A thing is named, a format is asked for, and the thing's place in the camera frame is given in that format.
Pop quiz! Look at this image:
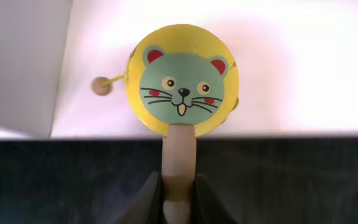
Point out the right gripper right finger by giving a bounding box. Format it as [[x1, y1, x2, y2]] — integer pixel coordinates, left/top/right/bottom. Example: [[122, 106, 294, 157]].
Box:
[[192, 172, 239, 224]]

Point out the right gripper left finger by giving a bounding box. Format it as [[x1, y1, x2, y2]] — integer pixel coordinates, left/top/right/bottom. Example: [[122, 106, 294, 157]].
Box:
[[116, 170, 165, 224]]

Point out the yellow cat-face rattle drum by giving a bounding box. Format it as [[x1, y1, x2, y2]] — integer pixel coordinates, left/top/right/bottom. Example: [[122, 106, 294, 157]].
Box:
[[91, 24, 240, 224]]

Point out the white shelf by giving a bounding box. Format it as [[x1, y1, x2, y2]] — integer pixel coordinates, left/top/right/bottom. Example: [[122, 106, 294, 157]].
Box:
[[0, 0, 358, 139]]

